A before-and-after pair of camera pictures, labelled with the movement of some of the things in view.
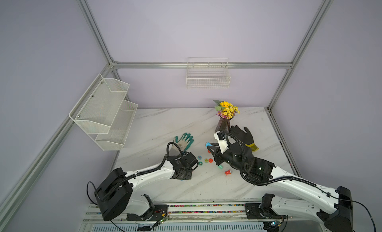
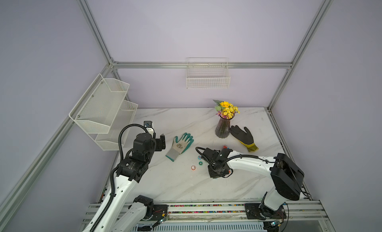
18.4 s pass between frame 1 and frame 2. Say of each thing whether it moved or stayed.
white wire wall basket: stayed
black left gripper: moved
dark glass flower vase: stayed
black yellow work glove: stayed
